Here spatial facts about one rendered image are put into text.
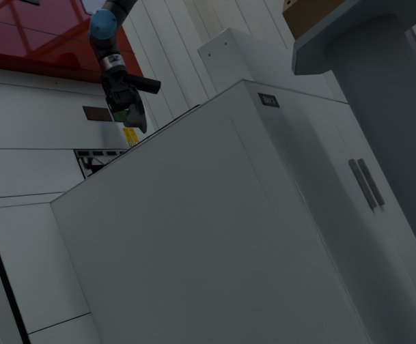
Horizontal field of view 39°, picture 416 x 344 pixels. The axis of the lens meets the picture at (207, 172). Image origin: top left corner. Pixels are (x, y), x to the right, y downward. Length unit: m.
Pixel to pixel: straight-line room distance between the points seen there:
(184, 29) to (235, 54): 2.91
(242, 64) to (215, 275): 0.46
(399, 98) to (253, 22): 2.96
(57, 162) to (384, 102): 0.90
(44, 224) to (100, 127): 0.46
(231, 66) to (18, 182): 0.61
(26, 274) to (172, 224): 0.36
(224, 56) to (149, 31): 3.50
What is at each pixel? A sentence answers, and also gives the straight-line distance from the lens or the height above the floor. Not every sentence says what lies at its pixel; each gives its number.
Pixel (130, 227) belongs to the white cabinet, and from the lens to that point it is 1.40.
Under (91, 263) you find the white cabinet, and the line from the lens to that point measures 1.49.
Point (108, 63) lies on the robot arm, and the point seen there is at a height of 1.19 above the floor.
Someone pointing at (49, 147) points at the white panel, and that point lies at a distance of 1.67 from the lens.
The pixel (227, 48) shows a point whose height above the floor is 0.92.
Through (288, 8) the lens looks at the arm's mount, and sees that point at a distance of 1.29.
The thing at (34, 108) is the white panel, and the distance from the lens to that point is 1.72.
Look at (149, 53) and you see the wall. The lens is 4.83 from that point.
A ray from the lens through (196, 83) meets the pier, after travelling 4.15.
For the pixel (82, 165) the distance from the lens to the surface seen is 1.71.
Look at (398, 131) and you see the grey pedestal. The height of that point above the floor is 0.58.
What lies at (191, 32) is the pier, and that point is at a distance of 4.17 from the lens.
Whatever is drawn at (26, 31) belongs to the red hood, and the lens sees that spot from 1.81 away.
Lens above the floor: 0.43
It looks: 11 degrees up
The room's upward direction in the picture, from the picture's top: 24 degrees counter-clockwise
